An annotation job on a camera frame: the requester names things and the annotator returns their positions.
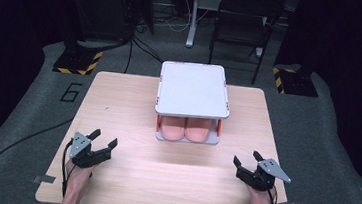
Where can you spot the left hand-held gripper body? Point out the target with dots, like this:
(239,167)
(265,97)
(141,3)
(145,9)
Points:
(88,155)

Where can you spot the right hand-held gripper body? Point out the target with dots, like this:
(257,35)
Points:
(262,176)

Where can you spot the pink slipper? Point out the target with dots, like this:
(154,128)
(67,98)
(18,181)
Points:
(198,131)
(172,129)

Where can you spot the white shoe rack orange posts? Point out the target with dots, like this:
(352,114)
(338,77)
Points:
(193,89)

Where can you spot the person's left hand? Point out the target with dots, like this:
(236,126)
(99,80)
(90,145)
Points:
(77,179)

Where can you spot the person's right hand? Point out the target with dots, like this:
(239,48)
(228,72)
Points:
(259,203)

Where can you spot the black stand base yellow stripes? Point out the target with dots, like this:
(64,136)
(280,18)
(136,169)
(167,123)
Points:
(296,81)
(77,60)

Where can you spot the dark equipment cabinet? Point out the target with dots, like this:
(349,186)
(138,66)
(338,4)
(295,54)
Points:
(101,7)

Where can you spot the black folding chair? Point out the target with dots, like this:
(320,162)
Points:
(243,24)

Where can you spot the white desk leg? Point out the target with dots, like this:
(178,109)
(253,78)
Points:
(192,22)

